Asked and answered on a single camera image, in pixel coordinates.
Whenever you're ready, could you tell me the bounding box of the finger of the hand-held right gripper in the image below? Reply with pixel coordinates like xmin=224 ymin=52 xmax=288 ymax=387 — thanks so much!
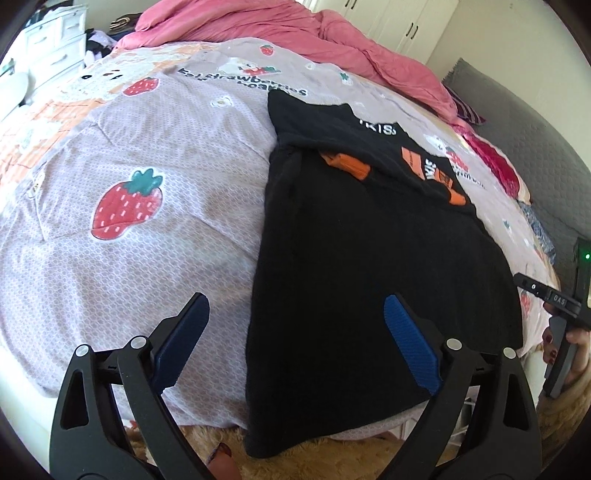
xmin=513 ymin=272 xmax=553 ymax=302

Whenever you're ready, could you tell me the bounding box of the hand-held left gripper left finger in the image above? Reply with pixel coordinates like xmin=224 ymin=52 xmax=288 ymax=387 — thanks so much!
xmin=48 ymin=292 xmax=212 ymax=480

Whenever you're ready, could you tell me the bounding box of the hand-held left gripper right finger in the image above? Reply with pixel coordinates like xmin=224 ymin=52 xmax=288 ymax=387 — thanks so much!
xmin=383 ymin=294 xmax=541 ymax=480

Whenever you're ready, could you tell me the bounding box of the black sweater with orange cuffs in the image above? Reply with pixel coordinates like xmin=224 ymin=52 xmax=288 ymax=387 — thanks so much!
xmin=244 ymin=89 xmax=525 ymax=457

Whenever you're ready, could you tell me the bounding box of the dark clothes pile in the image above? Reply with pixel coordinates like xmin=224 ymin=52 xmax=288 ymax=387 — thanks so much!
xmin=85 ymin=28 xmax=118 ymax=61

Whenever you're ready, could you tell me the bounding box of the person's right hand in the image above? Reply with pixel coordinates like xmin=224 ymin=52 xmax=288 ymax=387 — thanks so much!
xmin=541 ymin=323 xmax=591 ymax=386

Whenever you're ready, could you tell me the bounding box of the person's left hand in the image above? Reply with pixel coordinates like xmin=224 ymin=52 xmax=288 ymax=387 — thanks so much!
xmin=206 ymin=442 xmax=238 ymax=480

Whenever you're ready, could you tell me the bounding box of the blue floral pillow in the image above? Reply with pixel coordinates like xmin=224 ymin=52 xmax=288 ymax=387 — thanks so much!
xmin=519 ymin=200 xmax=557 ymax=264

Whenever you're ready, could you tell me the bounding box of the red sequin pillow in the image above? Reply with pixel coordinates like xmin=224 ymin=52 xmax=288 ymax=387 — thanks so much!
xmin=455 ymin=127 xmax=532 ymax=204

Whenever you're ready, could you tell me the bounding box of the grey quilted headboard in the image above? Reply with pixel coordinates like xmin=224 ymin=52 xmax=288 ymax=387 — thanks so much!
xmin=441 ymin=58 xmax=591 ymax=278

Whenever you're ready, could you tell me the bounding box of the purple striped pillow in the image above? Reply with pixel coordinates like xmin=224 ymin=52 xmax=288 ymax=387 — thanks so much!
xmin=448 ymin=85 xmax=486 ymax=125

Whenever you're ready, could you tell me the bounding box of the strawberry print bed sheet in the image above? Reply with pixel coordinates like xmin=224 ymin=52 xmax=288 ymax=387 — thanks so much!
xmin=0 ymin=37 xmax=561 ymax=439

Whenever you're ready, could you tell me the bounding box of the white wardrobe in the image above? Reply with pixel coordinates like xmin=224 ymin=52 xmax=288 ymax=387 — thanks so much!
xmin=339 ymin=0 xmax=458 ymax=61

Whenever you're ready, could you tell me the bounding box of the pink duvet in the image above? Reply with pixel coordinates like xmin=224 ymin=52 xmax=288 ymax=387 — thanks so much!
xmin=115 ymin=0 xmax=458 ymax=125

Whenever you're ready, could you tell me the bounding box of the white oval object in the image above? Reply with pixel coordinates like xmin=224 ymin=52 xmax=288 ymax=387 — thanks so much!
xmin=0 ymin=71 xmax=33 ymax=121

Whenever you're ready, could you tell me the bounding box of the white chest of drawers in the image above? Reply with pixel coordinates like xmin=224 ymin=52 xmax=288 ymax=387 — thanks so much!
xmin=18 ymin=4 xmax=90 ymax=88

